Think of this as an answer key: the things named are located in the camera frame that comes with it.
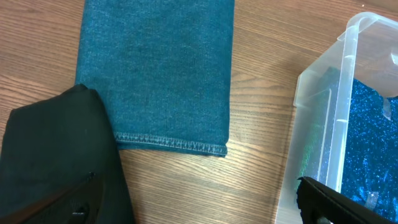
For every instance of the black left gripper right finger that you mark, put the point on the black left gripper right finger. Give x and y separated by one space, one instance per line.
321 204

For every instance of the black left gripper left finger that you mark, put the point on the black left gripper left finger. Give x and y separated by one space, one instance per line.
79 203

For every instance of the black cloth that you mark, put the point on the black cloth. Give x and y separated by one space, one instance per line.
57 142

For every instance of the blue green sequin garment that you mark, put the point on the blue green sequin garment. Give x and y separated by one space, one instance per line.
370 160

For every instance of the clear plastic storage bin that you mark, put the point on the clear plastic storage bin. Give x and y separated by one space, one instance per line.
365 51

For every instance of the folded blue denim cloth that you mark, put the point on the folded blue denim cloth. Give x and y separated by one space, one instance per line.
162 69

